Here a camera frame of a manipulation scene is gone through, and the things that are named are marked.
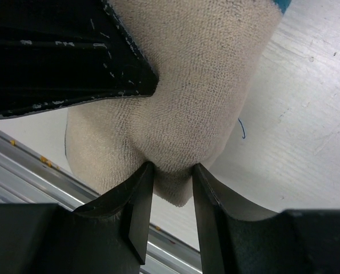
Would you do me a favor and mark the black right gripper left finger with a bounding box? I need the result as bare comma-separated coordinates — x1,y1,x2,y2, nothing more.
0,162,154,273

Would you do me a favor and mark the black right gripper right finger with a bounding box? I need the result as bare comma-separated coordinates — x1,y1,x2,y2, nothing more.
193,164,340,273

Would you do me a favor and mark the blue beige Doraemon towel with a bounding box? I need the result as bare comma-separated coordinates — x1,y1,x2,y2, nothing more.
65,0,290,207

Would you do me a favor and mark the aluminium extrusion rail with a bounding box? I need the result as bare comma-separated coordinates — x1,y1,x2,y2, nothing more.
0,131,201,273

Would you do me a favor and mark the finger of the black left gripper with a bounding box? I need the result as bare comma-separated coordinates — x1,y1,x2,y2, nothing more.
0,1,158,119

